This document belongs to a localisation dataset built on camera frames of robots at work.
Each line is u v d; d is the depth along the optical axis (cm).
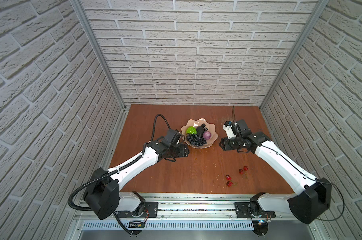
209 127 103
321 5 69
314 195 39
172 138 63
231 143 67
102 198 40
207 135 97
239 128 61
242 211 74
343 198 59
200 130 100
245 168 87
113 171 44
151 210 73
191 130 96
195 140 92
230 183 81
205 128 102
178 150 72
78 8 70
